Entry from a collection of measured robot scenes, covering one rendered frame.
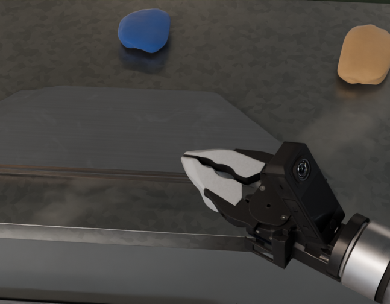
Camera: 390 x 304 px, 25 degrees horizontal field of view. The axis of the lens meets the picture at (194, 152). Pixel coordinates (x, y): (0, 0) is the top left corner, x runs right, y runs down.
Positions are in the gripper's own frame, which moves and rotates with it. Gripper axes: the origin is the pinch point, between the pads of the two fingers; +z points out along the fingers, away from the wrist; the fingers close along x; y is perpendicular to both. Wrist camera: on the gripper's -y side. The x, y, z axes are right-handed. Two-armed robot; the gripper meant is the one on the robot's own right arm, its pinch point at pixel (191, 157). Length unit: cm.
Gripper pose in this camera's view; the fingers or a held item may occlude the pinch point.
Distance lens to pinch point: 96.8
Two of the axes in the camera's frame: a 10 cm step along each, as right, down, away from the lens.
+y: 0.8, 5.7, 8.2
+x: 5.5, -7.1, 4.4
